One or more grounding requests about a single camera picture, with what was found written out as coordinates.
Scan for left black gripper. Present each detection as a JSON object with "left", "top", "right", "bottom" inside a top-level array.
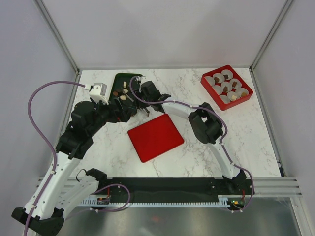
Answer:
[{"left": 88, "top": 97, "right": 134, "bottom": 136}]

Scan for dark green tray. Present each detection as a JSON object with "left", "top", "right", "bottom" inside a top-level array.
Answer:
[{"left": 109, "top": 73, "right": 142, "bottom": 116}]

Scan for metal tongs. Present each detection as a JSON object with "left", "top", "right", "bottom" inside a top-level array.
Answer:
[{"left": 123, "top": 89, "right": 150, "bottom": 117}]

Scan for red box lid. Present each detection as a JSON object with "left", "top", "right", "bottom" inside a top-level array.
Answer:
[{"left": 127, "top": 114, "right": 184, "bottom": 163}]

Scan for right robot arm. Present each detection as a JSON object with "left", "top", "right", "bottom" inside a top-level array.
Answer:
[{"left": 129, "top": 76, "right": 248, "bottom": 194}]

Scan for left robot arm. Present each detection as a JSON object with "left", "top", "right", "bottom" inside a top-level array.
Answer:
[{"left": 12, "top": 101, "right": 135, "bottom": 236}]

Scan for red chocolate box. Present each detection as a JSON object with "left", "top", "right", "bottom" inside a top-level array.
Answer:
[{"left": 201, "top": 65, "right": 253, "bottom": 111}]

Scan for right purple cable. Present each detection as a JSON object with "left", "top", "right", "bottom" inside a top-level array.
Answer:
[{"left": 129, "top": 75, "right": 254, "bottom": 214}]

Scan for purple cable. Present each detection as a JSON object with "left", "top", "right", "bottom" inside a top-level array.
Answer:
[
  {"left": 21, "top": 80, "right": 91, "bottom": 236},
  {"left": 129, "top": 75, "right": 254, "bottom": 214}
]

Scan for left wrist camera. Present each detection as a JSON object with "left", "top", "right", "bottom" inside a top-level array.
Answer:
[{"left": 89, "top": 83, "right": 108, "bottom": 104}]

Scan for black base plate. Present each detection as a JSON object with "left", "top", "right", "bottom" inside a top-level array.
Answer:
[{"left": 106, "top": 177, "right": 252, "bottom": 203}]

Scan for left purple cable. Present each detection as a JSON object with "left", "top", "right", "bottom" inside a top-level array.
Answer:
[{"left": 21, "top": 80, "right": 91, "bottom": 236}]

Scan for white cable duct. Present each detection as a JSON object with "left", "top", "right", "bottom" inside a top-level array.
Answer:
[{"left": 78, "top": 195, "right": 246, "bottom": 207}]

